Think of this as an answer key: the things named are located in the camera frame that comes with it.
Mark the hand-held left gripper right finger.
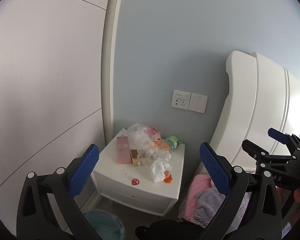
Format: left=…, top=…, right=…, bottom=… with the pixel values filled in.
left=199, top=142, right=283, bottom=240

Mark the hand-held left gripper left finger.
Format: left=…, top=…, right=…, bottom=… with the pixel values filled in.
left=16, top=144, right=102, bottom=240

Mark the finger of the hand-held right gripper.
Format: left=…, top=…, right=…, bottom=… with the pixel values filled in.
left=267, top=127, right=300, bottom=153
left=242, top=139, right=294, bottom=173

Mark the pink box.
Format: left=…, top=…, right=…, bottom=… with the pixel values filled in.
left=117, top=136, right=131, bottom=165

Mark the clear green-label plastic bottle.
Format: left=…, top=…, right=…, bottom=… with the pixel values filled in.
left=150, top=134, right=182, bottom=155

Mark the yellow carton box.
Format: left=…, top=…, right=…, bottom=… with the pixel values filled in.
left=130, top=149, right=145, bottom=167

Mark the white tissue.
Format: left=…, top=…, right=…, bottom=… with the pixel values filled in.
left=151, top=159, right=172, bottom=183

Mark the blue trash bin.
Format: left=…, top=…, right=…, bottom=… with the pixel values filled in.
left=83, top=210, right=125, bottom=240

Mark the clear plastic bag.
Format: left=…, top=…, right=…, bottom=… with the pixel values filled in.
left=127, top=123, right=174, bottom=167

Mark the white nightstand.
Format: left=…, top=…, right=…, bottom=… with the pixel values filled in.
left=90, top=128, right=186, bottom=217

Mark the purple cloth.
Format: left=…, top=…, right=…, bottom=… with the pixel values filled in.
left=192, top=187, right=227, bottom=228

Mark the white bed headboard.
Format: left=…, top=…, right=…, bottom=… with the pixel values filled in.
left=199, top=50, right=300, bottom=175

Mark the black slipper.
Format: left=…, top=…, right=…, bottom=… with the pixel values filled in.
left=135, top=226, right=150, bottom=240

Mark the white wardrobe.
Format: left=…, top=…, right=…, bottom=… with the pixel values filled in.
left=0, top=0, right=127, bottom=220

